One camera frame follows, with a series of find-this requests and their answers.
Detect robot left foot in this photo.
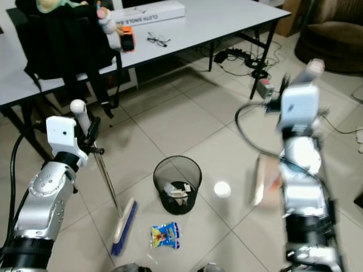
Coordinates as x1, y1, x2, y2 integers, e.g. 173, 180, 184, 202
115, 262, 146, 272

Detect long white cardboard box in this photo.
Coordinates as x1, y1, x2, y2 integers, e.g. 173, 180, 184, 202
112, 0, 187, 27

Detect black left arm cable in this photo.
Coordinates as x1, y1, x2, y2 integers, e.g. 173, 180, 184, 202
3, 170, 41, 256

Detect blue snack packet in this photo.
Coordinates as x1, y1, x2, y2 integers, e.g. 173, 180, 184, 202
150, 222, 182, 249

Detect grey power strip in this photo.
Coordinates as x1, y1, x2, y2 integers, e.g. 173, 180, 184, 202
256, 78, 275, 101

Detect pink white toy figure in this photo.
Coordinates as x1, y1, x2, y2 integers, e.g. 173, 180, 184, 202
95, 5, 119, 37

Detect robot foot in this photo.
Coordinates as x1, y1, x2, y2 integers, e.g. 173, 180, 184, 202
195, 263, 226, 272
115, 262, 146, 272

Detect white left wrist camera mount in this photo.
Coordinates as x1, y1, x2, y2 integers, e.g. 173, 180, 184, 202
46, 116, 87, 168

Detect black rimmed glasses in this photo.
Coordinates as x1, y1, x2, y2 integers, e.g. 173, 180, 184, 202
146, 32, 171, 48

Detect black mesh waste bin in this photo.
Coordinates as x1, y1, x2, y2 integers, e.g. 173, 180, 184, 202
153, 155, 203, 215

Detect brown armchair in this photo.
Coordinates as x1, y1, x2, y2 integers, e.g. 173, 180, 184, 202
294, 0, 363, 74

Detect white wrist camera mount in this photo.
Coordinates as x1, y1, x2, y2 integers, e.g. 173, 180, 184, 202
280, 83, 322, 132
46, 116, 87, 168

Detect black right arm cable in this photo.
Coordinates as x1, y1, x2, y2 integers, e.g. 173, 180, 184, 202
234, 101, 288, 166

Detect black backpack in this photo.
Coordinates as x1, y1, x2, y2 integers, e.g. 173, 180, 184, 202
15, 0, 121, 118

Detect black floor cables with adapter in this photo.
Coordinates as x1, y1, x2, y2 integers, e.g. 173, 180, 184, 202
212, 46, 268, 79

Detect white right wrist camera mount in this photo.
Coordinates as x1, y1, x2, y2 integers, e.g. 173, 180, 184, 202
280, 83, 322, 132

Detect orange black device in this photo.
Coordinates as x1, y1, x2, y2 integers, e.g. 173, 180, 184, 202
120, 26, 136, 53

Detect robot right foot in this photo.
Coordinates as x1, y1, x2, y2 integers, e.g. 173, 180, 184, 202
195, 263, 226, 272

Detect blue bristle broom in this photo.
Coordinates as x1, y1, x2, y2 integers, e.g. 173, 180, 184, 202
70, 99, 140, 257

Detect white table with black legs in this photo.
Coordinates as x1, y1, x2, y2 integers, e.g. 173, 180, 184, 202
0, 0, 293, 163

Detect green haired doll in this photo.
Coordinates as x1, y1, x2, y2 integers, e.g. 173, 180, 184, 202
36, 0, 87, 16

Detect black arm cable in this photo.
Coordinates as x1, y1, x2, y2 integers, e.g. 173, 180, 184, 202
234, 101, 288, 166
3, 170, 41, 256

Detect white crumpled paper waste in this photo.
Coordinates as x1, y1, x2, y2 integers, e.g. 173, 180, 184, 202
163, 181, 191, 198

